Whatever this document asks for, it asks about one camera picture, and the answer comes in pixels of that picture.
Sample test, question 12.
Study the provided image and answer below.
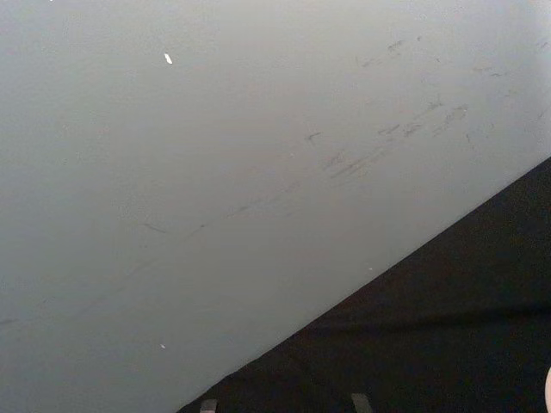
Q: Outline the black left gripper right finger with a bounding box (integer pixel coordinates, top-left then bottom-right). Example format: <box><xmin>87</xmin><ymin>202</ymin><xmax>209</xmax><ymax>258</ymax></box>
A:
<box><xmin>350</xmin><ymin>392</ymin><xmax>373</xmax><ymax>413</ymax></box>

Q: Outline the black table cloth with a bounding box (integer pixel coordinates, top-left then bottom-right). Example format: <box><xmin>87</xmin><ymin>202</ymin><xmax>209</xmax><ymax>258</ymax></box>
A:
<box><xmin>176</xmin><ymin>155</ymin><xmax>551</xmax><ymax>413</ymax></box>

